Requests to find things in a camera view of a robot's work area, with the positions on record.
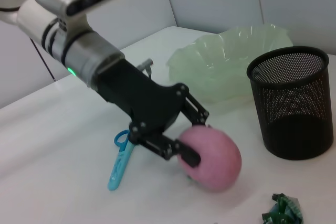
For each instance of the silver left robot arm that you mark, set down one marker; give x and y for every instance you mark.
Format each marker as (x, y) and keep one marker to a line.
(84, 51)

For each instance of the small green toy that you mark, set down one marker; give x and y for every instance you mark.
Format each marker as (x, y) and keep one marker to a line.
(284, 209)

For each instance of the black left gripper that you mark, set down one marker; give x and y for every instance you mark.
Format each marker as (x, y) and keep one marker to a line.
(141, 103)

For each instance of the pale green glass fruit plate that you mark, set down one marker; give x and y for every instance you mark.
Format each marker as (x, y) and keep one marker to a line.
(215, 69)

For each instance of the black mesh pen holder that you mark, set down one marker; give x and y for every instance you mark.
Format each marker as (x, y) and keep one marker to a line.
(294, 108)

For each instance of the pink peach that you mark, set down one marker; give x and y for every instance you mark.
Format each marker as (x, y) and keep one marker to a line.
(218, 161)

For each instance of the blue capped scissors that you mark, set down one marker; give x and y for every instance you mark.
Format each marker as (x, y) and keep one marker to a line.
(119, 163)

